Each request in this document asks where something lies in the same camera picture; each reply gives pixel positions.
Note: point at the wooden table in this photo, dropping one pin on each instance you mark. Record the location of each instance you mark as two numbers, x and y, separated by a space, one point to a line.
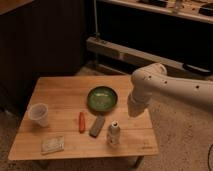
66 100

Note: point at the vertical metal pole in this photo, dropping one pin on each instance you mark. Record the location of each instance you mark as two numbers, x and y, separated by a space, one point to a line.
97 34

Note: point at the green bowl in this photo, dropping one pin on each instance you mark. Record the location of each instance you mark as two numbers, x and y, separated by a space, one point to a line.
102 99

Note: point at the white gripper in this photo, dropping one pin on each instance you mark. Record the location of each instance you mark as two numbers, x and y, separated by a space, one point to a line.
135 108

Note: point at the background shelf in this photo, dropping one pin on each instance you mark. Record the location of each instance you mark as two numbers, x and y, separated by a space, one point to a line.
187 9

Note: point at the white plastic bottle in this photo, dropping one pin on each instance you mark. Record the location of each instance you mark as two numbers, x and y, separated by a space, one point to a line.
113 134

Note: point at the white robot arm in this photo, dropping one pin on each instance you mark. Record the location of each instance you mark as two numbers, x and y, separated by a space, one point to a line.
154 79

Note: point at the grey metal beam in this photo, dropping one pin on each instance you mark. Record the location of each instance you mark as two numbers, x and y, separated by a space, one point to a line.
140 58

